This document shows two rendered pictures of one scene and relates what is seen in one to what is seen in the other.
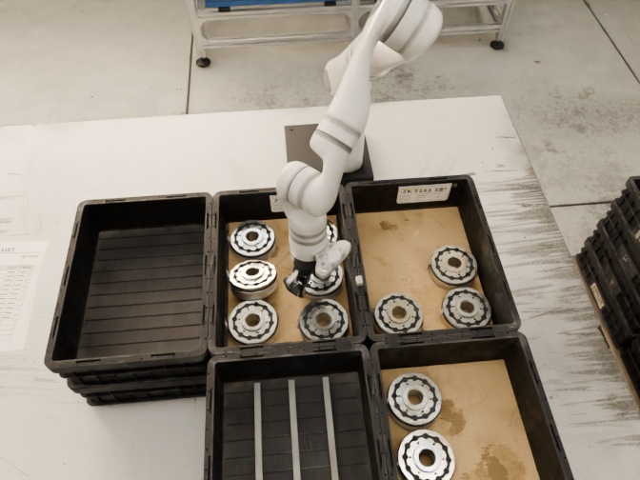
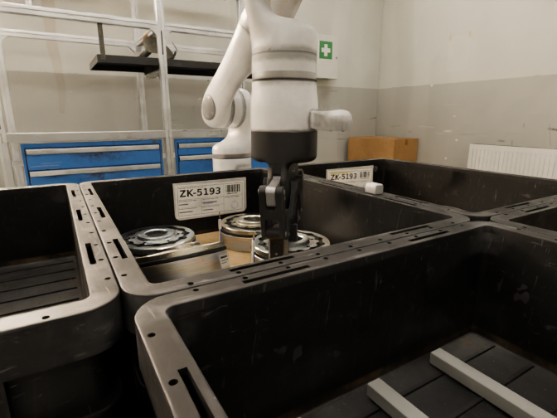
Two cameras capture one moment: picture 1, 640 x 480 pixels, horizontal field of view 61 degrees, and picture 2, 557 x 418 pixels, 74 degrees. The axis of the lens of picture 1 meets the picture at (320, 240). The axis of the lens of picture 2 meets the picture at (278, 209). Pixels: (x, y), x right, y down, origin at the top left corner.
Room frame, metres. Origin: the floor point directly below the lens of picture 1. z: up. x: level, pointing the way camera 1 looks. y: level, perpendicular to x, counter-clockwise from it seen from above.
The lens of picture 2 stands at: (0.22, 0.21, 1.02)
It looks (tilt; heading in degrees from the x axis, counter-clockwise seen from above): 14 degrees down; 334
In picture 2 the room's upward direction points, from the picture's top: straight up
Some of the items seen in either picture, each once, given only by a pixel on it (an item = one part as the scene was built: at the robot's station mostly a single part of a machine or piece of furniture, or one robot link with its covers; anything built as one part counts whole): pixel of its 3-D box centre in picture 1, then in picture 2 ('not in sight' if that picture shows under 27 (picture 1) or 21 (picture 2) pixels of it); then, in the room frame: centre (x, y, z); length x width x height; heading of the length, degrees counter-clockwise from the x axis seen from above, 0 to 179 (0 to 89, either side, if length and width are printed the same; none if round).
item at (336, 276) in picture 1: (319, 274); (291, 243); (0.62, 0.00, 0.86); 0.10 x 0.10 x 0.01
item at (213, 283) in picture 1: (283, 262); (235, 206); (0.61, 0.08, 0.92); 0.40 x 0.30 x 0.02; 5
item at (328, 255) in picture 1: (315, 241); (301, 101); (0.58, 0.01, 1.03); 0.11 x 0.09 x 0.06; 52
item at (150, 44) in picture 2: not in sight; (157, 48); (2.82, -0.19, 1.44); 0.25 x 0.16 x 0.18; 95
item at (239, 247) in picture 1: (252, 237); (156, 237); (0.72, 0.15, 0.86); 0.10 x 0.10 x 0.01
